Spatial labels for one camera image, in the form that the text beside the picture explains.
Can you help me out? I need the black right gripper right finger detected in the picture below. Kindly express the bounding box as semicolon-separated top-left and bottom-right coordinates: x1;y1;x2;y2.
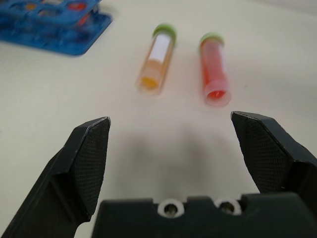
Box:
230;111;317;214

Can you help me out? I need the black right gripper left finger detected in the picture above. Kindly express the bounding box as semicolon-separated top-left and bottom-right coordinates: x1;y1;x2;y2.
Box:
0;116;111;238

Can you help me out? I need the red liquid tube green cap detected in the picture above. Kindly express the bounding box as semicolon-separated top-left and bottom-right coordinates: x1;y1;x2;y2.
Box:
198;31;233;108

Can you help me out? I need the orange liquid tube green cap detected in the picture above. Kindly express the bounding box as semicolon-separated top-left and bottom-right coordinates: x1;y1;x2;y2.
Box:
135;22;178;95

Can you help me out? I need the blue tube rack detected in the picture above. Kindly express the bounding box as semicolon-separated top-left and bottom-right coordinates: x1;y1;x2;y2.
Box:
0;0;113;58

